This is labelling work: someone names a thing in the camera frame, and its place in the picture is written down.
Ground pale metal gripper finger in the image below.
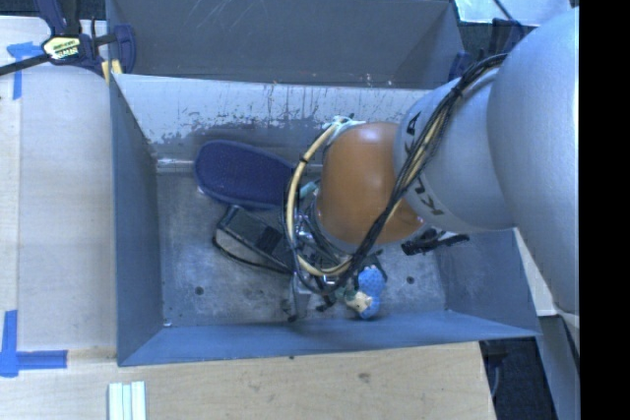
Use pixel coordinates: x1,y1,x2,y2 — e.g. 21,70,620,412
286,277,313,323

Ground blue and cream toy figure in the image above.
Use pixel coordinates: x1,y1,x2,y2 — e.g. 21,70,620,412
344,266,387,322

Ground black sunglasses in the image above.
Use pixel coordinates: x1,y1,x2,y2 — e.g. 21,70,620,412
212,205,297,274

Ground grey metal bin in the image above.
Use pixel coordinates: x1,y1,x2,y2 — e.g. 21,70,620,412
103,0,542,368

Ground dark blue oval pad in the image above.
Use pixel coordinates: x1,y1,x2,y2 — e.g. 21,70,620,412
193,140,297,211

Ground pale wood flat board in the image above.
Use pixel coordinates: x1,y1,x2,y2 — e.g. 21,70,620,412
18,17,119,353

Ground black cylinder on white bracket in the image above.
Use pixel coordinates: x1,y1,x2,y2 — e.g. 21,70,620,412
401,228,472,257

